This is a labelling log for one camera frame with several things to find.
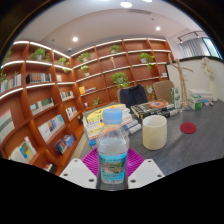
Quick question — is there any clear blue-capped water bottle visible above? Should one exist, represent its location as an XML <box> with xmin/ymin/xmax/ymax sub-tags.
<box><xmin>96</xmin><ymin>108</ymin><xmax>131</xmax><ymax>185</ymax></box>

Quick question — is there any multi-bulb ceiling lamp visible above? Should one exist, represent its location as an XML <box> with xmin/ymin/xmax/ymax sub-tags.
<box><xmin>99</xmin><ymin>0</ymin><xmax>154</xmax><ymax>9</ymax></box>

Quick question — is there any green and white carton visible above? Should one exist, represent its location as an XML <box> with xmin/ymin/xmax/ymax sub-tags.
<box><xmin>170</xmin><ymin>86</ymin><xmax>182</xmax><ymax>110</ymax></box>

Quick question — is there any wooden wall shelf unit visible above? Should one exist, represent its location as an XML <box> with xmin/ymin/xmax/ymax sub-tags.
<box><xmin>0</xmin><ymin>37</ymin><xmax>174</xmax><ymax>174</ymax></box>

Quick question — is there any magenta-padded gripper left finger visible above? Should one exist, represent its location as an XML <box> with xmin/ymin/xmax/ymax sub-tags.
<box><xmin>59</xmin><ymin>147</ymin><xmax>101</xmax><ymax>190</ymax></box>

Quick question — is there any black track light rail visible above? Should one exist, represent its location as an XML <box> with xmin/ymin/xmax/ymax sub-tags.
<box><xmin>177</xmin><ymin>30</ymin><xmax>204</xmax><ymax>43</ymax></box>

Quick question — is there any dark office chair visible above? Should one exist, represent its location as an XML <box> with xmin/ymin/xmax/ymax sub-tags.
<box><xmin>116</xmin><ymin>83</ymin><xmax>149</xmax><ymax>109</ymax></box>

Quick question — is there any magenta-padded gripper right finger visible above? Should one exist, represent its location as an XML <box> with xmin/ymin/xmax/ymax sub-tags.
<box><xmin>125</xmin><ymin>147</ymin><xmax>166</xmax><ymax>190</ymax></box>

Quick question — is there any grey window curtain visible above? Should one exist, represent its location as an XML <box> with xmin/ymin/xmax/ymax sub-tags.
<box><xmin>179</xmin><ymin>37</ymin><xmax>209</xmax><ymax>58</ymax></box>

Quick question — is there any black-framed window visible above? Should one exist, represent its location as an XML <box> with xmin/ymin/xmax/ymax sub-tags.
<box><xmin>202</xmin><ymin>37</ymin><xmax>223</xmax><ymax>60</ymax></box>

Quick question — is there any flat round red coaster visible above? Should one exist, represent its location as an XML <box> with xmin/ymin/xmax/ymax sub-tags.
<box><xmin>179</xmin><ymin>121</ymin><xmax>198</xmax><ymax>135</ymax></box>

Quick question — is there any wooden artist mannequin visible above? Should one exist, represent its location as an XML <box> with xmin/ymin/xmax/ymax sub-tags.
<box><xmin>167</xmin><ymin>53</ymin><xmax>194</xmax><ymax>108</ymax></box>

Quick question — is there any green and white box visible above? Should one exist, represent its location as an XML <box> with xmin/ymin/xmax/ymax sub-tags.
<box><xmin>188</xmin><ymin>94</ymin><xmax>203</xmax><ymax>111</ymax></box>

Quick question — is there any cream ceramic mug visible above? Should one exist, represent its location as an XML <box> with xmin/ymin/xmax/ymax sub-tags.
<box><xmin>142</xmin><ymin>114</ymin><xmax>168</xmax><ymax>151</ymax></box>

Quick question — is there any stack of white packs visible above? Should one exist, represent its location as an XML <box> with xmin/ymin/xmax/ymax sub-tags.
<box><xmin>188</xmin><ymin>88</ymin><xmax>213</xmax><ymax>103</ymax></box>

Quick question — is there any tan chair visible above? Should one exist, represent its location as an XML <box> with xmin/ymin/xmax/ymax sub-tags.
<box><xmin>152</xmin><ymin>79</ymin><xmax>176</xmax><ymax>104</ymax></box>

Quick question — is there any stack of dark books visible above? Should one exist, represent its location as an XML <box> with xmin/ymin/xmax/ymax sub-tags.
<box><xmin>130</xmin><ymin>99</ymin><xmax>180</xmax><ymax>120</ymax></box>

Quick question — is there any stack of colourful books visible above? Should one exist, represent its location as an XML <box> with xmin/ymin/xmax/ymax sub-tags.
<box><xmin>82</xmin><ymin>103</ymin><xmax>143</xmax><ymax>148</ymax></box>

